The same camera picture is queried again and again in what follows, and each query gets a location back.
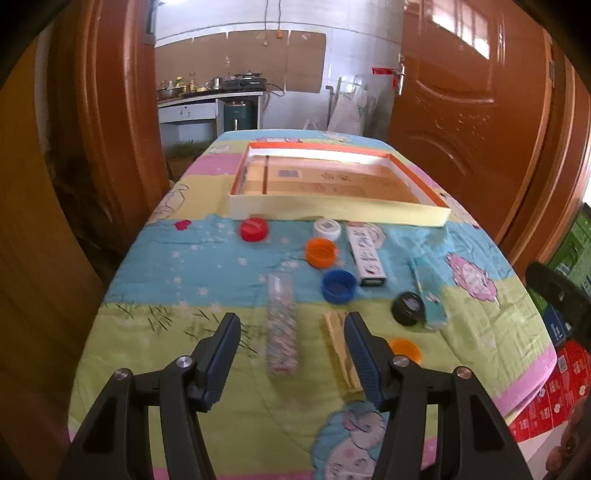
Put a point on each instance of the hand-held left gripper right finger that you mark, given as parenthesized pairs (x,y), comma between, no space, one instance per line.
(362,355)

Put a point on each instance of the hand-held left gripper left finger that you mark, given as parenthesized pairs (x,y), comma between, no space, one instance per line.
(220,355)

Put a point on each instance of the orange bottle cap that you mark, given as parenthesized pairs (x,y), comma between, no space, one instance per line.
(321,254)
(408,348)

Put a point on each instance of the black bottle cap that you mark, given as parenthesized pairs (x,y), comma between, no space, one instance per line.
(408,309)

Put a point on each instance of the clear tube with colourful print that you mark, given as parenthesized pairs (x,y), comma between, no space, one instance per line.
(281,327)

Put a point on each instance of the blue bottle cap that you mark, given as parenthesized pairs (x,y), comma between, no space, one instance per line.
(339,286)

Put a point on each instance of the teal packet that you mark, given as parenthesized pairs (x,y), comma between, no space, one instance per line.
(429,295)

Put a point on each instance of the white rectangular carton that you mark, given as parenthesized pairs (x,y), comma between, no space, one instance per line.
(365,256)

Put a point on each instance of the shallow cardboard box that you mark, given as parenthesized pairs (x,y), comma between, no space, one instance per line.
(332,211)

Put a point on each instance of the person's right hand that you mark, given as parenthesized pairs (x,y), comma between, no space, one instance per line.
(575,434)

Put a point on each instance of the green carton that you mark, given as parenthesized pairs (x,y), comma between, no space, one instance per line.
(570,249)

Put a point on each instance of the stack of red cartons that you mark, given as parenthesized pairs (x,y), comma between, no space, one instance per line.
(549,397)

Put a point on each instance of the red bottle cap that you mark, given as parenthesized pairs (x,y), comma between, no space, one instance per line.
(254,230)

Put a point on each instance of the white bottle cap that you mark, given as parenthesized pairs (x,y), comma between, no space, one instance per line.
(327,230)

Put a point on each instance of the green leafy plants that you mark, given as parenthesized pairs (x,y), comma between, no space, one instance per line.
(187,150)

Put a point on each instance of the small white plastic bag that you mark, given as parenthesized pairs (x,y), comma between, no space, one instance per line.
(310,124)

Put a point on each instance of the dark green appliance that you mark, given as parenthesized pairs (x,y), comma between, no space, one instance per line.
(239,115)

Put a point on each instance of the large white plastic bag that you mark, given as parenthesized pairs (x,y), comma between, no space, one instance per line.
(348,110)

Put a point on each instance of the white kitchen counter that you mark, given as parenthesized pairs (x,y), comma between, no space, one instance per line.
(194,110)

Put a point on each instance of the brown wooden door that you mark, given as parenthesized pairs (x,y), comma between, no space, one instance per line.
(111,115)

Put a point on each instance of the metal pan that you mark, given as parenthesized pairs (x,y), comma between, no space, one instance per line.
(168,92)

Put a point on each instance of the metal kettle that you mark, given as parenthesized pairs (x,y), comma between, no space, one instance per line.
(214,83)

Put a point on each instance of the black gas stove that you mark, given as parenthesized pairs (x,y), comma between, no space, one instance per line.
(244,83)

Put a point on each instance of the red ribbon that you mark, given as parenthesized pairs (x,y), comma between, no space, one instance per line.
(383,71)

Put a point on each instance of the brown door frame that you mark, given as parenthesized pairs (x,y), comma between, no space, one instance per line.
(545,175)

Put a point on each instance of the cardboard sheets on wall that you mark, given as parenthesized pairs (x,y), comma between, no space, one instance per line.
(258,55)

